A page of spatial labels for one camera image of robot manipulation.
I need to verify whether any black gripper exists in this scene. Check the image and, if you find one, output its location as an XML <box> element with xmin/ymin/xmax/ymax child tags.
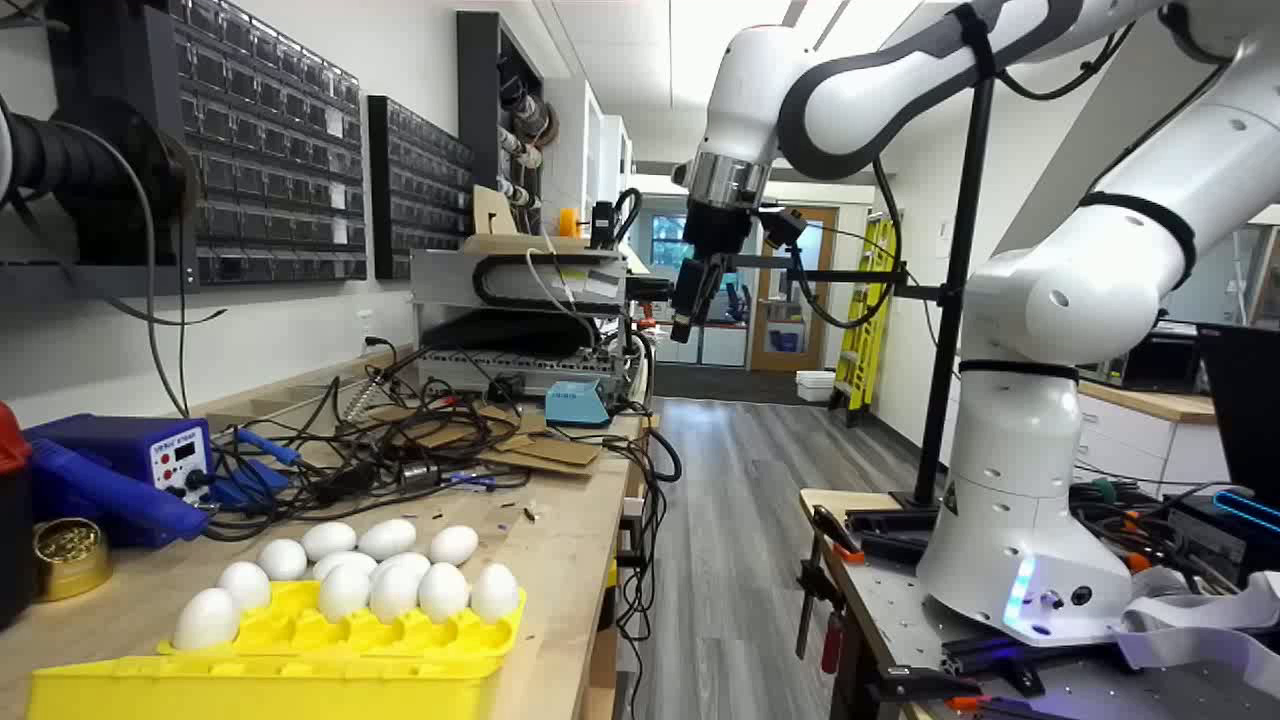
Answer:
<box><xmin>668</xmin><ymin>195</ymin><xmax>760</xmax><ymax>346</ymax></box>

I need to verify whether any metal robot base table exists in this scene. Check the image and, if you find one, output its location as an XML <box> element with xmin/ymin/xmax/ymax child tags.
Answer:
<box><xmin>795</xmin><ymin>486</ymin><xmax>1280</xmax><ymax>720</ymax></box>

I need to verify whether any yellow egg tray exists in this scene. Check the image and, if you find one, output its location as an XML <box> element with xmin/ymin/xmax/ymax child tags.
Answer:
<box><xmin>23</xmin><ymin>573</ymin><xmax>533</xmax><ymax>720</ymax></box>

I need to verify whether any white floor bin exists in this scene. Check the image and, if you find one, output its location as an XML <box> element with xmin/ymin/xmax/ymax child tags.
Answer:
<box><xmin>793</xmin><ymin>366</ymin><xmax>841</xmax><ymax>408</ymax></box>

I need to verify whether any small blue device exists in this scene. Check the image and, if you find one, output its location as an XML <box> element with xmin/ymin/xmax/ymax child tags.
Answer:
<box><xmin>541</xmin><ymin>375</ymin><xmax>617</xmax><ymax>432</ymax></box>

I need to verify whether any yellow folding ladder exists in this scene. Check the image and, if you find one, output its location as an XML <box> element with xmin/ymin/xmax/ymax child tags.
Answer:
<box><xmin>833</xmin><ymin>213</ymin><xmax>905</xmax><ymax>417</ymax></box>

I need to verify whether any brown cardboard piece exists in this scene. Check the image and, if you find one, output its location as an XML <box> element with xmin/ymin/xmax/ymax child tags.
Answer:
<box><xmin>475</xmin><ymin>428</ymin><xmax>603</xmax><ymax>483</ymax></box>

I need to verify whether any grey bench machine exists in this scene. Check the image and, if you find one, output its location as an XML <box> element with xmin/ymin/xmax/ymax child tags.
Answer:
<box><xmin>407</xmin><ymin>239</ymin><xmax>634</xmax><ymax>401</ymax></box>

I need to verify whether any black tool shelf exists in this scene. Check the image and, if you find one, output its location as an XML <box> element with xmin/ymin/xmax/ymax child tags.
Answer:
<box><xmin>451</xmin><ymin>9</ymin><xmax>554</xmax><ymax>239</ymax></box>

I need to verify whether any small parts drawer rack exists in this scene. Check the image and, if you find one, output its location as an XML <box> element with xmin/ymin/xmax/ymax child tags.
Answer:
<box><xmin>369</xmin><ymin>90</ymin><xmax>481</xmax><ymax>284</ymax></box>

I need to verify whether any large parts drawer rack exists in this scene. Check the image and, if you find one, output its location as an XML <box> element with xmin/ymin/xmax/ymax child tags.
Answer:
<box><xmin>141</xmin><ymin>0</ymin><xmax>372</xmax><ymax>291</ymax></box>

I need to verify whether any blue soldering station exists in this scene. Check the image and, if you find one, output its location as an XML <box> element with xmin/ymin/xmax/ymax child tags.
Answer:
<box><xmin>23</xmin><ymin>412</ymin><xmax>217</xmax><ymax>512</ymax></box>

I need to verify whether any white crumpled plastic sheet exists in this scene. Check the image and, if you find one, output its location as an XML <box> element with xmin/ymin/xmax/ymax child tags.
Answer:
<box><xmin>1110</xmin><ymin>569</ymin><xmax>1280</xmax><ymax>709</ymax></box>

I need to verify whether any red black toolbox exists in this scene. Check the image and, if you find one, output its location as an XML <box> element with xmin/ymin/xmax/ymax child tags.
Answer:
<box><xmin>0</xmin><ymin>401</ymin><xmax>40</xmax><ymax>633</ymax></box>

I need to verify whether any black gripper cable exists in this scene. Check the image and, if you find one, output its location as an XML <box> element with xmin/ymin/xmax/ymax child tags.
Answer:
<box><xmin>784</xmin><ymin>156</ymin><xmax>914</xmax><ymax>335</ymax></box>

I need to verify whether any black camera stand pole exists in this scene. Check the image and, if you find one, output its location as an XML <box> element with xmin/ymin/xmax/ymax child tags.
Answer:
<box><xmin>726</xmin><ymin>9</ymin><xmax>1001</xmax><ymax>523</ymax></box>

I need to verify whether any tangle of black cables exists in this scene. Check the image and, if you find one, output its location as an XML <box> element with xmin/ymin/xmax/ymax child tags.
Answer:
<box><xmin>204</xmin><ymin>335</ymin><xmax>543</xmax><ymax>541</ymax></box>

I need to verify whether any blue hot air handle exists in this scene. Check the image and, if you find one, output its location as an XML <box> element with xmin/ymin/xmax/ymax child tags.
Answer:
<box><xmin>23</xmin><ymin>434</ymin><xmax>180</xmax><ymax>551</ymax></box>

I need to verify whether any black flexible hose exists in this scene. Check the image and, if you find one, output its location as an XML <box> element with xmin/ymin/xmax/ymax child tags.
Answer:
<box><xmin>0</xmin><ymin>99</ymin><xmax>143</xmax><ymax>213</ymax></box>

